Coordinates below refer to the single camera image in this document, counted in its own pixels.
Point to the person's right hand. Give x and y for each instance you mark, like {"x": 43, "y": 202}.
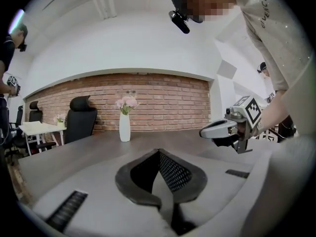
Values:
{"x": 259, "y": 130}

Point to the white ceiling pipes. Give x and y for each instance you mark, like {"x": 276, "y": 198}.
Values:
{"x": 108, "y": 1}

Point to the white table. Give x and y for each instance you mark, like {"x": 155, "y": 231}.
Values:
{"x": 37, "y": 127}

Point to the white ceramic vase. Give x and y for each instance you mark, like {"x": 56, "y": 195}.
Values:
{"x": 124, "y": 130}

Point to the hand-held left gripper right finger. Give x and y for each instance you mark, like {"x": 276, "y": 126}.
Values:
{"x": 217, "y": 194}

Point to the person's light trousers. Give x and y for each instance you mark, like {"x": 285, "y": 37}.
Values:
{"x": 296, "y": 181}

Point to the person's beige top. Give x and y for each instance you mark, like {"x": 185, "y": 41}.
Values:
{"x": 271, "y": 33}

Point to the black office chair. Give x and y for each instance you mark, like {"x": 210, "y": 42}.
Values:
{"x": 35, "y": 113}
{"x": 20, "y": 115}
{"x": 81, "y": 122}

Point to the person's right forearm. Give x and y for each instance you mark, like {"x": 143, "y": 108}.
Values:
{"x": 276, "y": 110}

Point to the wall sockets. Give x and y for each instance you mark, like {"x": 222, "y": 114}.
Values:
{"x": 130, "y": 91}

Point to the small potted pink flowers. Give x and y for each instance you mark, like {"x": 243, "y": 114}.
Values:
{"x": 60, "y": 119}

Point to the pink flower bouquet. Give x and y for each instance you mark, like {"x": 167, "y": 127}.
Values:
{"x": 127, "y": 102}

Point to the person's head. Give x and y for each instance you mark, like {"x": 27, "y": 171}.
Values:
{"x": 209, "y": 4}

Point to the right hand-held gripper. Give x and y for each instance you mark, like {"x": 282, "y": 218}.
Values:
{"x": 253, "y": 111}

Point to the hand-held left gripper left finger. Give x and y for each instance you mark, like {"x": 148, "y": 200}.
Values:
{"x": 98, "y": 206}

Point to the black head-mounted camera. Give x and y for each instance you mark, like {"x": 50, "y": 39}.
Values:
{"x": 180, "y": 22}

